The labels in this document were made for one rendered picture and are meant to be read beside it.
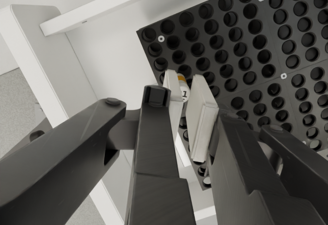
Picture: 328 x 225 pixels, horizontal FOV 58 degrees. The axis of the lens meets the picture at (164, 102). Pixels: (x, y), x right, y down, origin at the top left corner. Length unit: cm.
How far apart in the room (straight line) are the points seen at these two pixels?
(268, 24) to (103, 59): 18
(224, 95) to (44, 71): 16
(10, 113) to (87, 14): 114
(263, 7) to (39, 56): 20
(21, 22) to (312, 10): 24
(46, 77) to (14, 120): 114
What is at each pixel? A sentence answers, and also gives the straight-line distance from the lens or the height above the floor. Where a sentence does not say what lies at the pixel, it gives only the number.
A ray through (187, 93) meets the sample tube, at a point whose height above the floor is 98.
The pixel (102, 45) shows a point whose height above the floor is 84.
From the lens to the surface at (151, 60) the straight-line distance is 27.
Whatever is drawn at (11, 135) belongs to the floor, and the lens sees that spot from 144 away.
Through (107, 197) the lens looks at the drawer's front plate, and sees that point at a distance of 30.
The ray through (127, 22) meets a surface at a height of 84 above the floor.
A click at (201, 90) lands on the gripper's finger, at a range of 16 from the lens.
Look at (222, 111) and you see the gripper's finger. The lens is 16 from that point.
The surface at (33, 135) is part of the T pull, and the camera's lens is 31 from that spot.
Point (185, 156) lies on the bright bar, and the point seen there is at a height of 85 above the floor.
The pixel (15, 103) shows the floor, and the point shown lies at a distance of 138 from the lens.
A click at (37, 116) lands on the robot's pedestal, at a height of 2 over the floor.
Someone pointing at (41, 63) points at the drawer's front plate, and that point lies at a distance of 27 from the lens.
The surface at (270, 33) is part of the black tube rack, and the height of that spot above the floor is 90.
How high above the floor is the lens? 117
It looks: 73 degrees down
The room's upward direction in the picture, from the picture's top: 179 degrees counter-clockwise
